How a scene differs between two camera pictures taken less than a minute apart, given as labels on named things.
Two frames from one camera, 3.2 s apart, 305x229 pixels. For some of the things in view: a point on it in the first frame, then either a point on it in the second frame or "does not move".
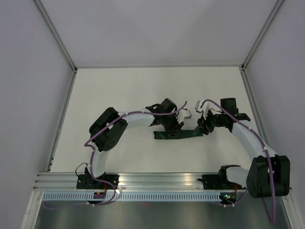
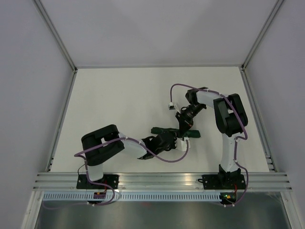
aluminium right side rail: x=256 y=112 does not move
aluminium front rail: x=127 y=181 does not move
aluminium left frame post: x=56 y=35 does not move
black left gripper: x=177 y=127 to x=173 y=146
